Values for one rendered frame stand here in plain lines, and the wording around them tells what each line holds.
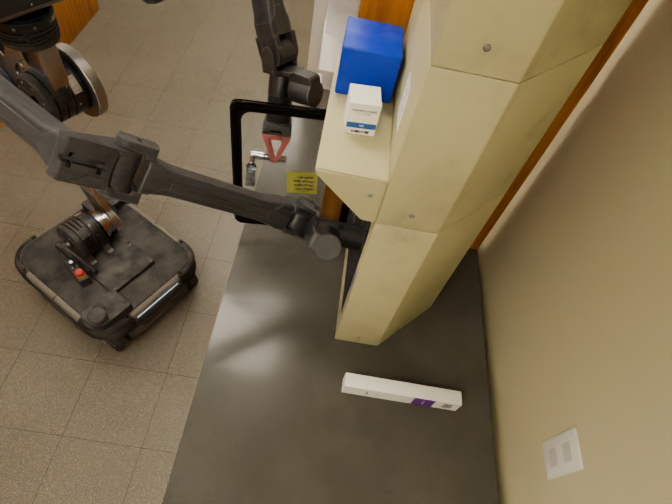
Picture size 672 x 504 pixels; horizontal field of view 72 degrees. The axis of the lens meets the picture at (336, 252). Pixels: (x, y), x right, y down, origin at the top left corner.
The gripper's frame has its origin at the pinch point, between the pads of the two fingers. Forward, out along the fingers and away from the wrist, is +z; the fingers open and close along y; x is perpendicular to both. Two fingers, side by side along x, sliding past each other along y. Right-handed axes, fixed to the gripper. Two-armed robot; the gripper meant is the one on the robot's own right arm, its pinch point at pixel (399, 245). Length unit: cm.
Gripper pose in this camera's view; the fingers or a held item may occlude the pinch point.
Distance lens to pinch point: 108.1
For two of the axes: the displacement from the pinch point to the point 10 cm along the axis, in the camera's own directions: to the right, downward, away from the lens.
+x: -2.0, 5.6, 8.0
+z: 9.8, 1.7, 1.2
